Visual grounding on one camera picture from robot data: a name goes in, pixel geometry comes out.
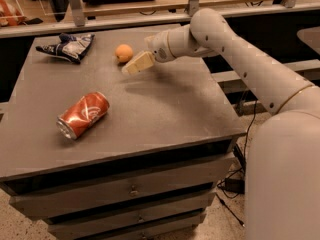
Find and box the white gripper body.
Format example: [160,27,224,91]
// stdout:
[148,31,175,63]

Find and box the orange fruit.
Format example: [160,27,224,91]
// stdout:
[115,44,133,63]

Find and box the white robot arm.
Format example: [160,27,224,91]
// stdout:
[123,8,320,240]

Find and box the red coke can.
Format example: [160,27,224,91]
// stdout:
[57,92,110,140]

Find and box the blue crumpled chip bag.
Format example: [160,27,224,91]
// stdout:
[36,33,95,64]

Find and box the grey drawer cabinet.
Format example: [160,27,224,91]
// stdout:
[0,27,245,226]

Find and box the orange white object on shelf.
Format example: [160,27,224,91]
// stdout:
[0,0,25,27]

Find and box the black power adapter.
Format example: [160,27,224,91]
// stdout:
[224,178,245,194]

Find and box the top drawer with knob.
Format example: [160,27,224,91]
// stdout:
[10,153,234,220]

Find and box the drawer with knob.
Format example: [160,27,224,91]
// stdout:
[76,211,208,240]
[10,153,234,220]
[48,189,214,240]

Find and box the bottom drawer with knob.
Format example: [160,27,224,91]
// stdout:
[76,211,208,240]

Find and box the middle drawer with knob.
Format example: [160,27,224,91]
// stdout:
[48,189,214,240]

